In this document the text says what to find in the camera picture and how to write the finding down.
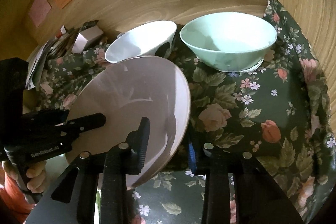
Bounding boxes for large white plate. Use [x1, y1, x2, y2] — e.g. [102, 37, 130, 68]
[66, 56, 191, 189]

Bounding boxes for white black-spotted bowl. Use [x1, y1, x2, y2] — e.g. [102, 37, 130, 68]
[105, 20, 177, 64]

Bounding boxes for pale green bowl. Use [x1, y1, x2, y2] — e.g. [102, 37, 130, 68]
[179, 12, 277, 72]

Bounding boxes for left hand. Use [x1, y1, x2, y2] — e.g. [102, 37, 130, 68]
[2, 160, 48, 193]

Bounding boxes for white paper stack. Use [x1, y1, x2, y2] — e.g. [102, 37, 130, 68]
[26, 28, 77, 90]

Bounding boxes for dark floral tablecloth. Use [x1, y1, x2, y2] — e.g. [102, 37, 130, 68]
[37, 0, 335, 223]

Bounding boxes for small white box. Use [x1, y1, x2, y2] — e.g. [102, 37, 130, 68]
[71, 26, 104, 53]

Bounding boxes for pink sticky note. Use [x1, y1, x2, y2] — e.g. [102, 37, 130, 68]
[29, 0, 51, 28]

